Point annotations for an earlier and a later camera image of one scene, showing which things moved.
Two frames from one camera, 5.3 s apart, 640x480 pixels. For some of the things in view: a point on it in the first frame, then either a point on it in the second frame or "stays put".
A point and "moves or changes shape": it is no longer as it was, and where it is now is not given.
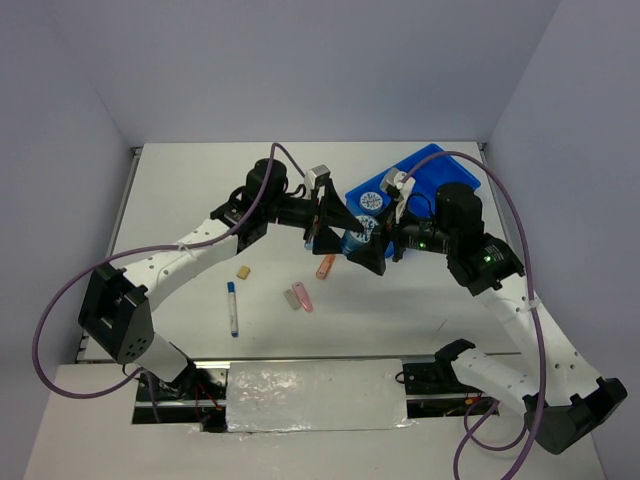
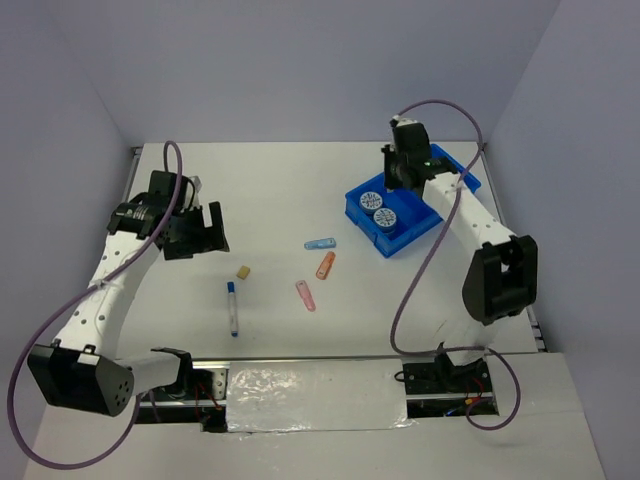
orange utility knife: [325, 266] stays put
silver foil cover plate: [316, 395] stays put
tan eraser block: [243, 272] stays put
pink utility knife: [303, 296] stays put
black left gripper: [331, 211] to [208, 238]
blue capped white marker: [233, 310] stays put
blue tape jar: [371, 202] stays put
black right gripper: [371, 255] to [390, 182]
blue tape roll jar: [352, 240] moves or changes shape
